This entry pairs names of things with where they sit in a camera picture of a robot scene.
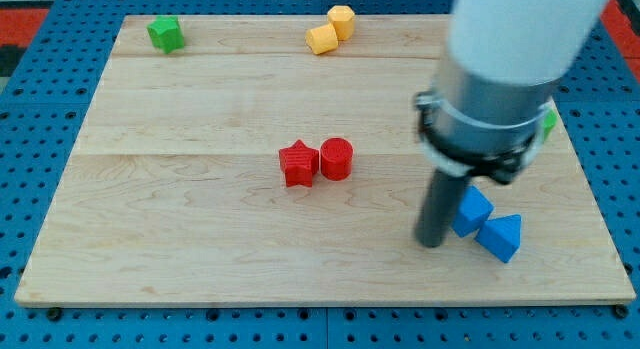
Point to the blue cube block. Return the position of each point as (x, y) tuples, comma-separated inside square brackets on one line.
[(473, 210)]

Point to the blue triangular prism block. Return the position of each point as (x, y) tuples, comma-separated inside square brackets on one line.
[(501, 236)]

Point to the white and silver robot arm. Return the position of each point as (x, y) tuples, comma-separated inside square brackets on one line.
[(503, 59)]

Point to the green block behind arm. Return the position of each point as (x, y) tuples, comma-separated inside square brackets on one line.
[(549, 123)]

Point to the red star block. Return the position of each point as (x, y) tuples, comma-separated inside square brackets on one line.
[(299, 164)]

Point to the red cylinder block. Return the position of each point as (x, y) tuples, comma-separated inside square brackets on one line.
[(336, 155)]

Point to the wooden board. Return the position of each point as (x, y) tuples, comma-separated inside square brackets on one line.
[(173, 194)]

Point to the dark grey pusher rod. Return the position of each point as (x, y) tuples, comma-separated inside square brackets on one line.
[(443, 196)]

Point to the yellow cylinder block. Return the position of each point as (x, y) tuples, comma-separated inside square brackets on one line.
[(322, 39)]

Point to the yellow hexagon block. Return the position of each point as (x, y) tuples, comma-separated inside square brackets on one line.
[(342, 18)]

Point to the green star block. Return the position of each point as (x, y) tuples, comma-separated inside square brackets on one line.
[(166, 34)]

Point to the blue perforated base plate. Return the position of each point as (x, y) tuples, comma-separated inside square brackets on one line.
[(42, 106)]

